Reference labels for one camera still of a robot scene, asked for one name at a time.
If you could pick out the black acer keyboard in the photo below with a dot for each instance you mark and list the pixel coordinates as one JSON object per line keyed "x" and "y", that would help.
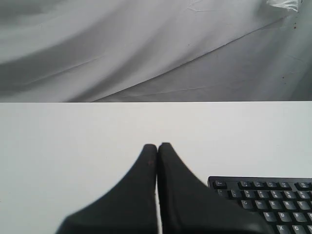
{"x": 284, "y": 203}

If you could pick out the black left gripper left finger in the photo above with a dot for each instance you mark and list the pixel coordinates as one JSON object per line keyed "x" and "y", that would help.
{"x": 128, "y": 208}

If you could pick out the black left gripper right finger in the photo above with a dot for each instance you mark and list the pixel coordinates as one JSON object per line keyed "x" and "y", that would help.
{"x": 188, "y": 206}

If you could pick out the grey backdrop cloth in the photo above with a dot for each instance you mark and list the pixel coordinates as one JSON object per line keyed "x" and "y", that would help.
{"x": 155, "y": 50}

